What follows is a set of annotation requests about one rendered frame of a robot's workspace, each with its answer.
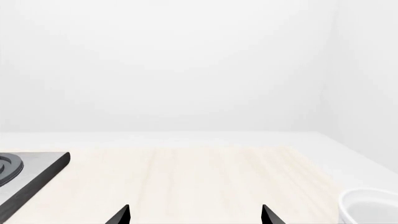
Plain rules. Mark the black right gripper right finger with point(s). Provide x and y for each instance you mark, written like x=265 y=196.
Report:
x=270 y=217

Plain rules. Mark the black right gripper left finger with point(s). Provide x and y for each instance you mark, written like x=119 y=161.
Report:
x=121 y=217

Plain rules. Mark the white ceramic bowl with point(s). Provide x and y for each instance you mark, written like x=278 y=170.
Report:
x=370 y=205

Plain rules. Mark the black glass stove top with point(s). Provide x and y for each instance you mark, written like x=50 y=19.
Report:
x=37 y=168

